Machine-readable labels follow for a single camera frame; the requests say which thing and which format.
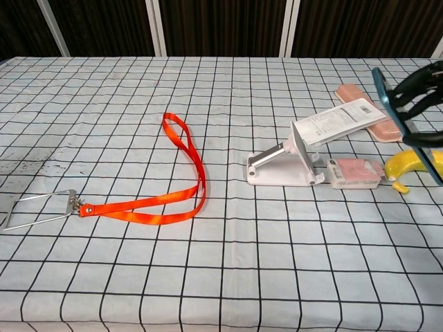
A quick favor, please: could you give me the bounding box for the black smartphone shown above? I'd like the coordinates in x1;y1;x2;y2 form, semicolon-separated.
371;67;443;186

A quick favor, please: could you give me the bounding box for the white black checkered tablecloth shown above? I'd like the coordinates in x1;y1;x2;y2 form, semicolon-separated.
0;56;443;332

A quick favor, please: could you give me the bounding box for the pink white tissue pack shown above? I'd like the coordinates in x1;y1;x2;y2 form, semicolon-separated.
326;158;384;190

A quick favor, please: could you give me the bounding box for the white folding phone stand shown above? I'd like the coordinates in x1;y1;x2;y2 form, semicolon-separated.
246;120;326;187

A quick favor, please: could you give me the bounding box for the pink oblong case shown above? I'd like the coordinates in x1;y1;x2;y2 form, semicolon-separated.
334;83;404;143

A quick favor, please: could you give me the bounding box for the orange lanyard strap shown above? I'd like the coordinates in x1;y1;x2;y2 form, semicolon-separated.
80;112;207;226

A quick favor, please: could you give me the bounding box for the white printed packet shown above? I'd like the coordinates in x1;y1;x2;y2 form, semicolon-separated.
296;98;386;146

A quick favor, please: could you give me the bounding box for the clear badge holder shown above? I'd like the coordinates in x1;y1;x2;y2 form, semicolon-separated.
1;188;84;232

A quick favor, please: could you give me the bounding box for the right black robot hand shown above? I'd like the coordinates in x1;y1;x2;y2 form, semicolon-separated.
390;60;443;149

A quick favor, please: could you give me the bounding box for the yellow banana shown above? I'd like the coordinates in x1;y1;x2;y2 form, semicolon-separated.
384;149;443;194

